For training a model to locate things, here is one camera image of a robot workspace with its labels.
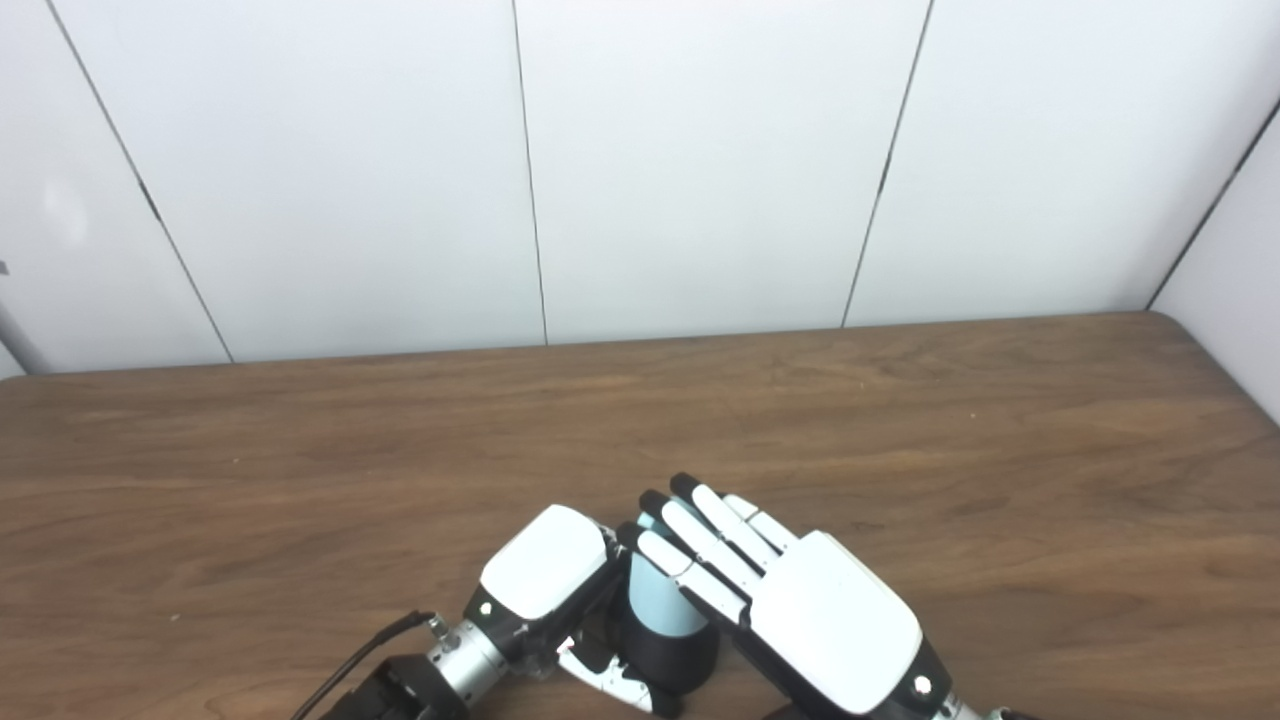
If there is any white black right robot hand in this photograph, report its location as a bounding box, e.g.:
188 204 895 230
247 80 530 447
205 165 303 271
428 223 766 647
617 473 953 720

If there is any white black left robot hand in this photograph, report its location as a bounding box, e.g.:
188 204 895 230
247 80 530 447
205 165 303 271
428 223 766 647
462 504 686 718

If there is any light-blue hose piece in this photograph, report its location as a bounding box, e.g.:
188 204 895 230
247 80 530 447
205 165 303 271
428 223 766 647
626 512 711 637

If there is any black flared nozzle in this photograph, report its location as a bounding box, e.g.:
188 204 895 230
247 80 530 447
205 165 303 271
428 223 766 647
612 610 720 698

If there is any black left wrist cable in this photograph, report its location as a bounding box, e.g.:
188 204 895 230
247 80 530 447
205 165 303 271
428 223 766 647
290 610 446 720

